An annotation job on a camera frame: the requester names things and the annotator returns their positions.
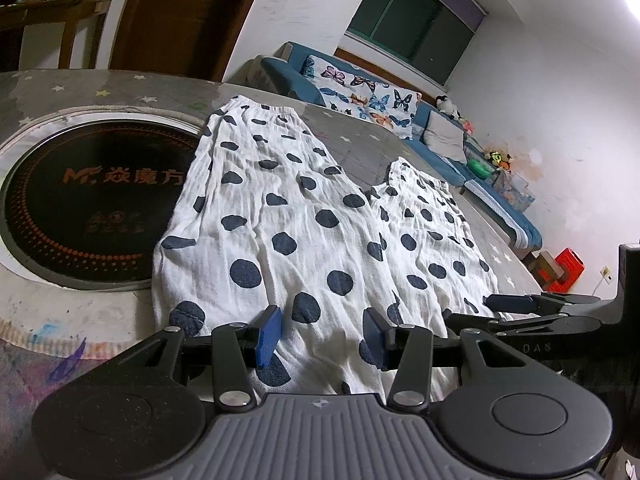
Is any white navy polka dot garment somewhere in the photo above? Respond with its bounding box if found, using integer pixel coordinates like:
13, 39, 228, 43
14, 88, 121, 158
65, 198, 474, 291
152, 96, 498, 394

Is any red plastic stool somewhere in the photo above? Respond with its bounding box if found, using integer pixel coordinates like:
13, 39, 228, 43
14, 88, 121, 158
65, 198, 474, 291
544, 248, 585, 292

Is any green toy on sofa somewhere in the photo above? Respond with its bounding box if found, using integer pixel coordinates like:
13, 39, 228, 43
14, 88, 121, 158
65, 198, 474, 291
466, 159, 494, 180

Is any blue sofa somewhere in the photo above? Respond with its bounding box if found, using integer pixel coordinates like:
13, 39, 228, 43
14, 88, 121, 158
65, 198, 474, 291
245, 41, 542, 254

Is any grey square cushion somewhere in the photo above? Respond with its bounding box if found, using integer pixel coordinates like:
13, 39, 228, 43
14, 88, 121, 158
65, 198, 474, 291
422, 110, 466, 165

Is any black white plush toy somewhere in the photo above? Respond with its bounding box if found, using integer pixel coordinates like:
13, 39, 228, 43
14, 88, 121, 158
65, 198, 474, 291
435, 96, 461, 120

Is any round black induction cooktop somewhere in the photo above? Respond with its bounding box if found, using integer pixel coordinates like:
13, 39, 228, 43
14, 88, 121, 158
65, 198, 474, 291
1, 119, 198, 290

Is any butterfly print pillow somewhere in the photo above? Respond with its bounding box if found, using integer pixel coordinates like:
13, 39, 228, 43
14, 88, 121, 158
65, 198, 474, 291
303, 55, 421, 139

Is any dark green window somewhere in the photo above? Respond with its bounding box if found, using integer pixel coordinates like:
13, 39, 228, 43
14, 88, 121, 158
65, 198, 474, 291
348, 0, 485, 86

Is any brown wooden door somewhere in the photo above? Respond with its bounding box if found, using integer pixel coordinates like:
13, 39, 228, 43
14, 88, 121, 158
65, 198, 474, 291
110, 0, 254, 81

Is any wooden side table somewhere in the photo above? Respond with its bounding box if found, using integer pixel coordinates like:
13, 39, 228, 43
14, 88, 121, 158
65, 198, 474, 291
0, 0, 116, 73

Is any wall power socket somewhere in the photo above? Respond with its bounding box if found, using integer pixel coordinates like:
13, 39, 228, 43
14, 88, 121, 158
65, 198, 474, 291
600, 266, 613, 284

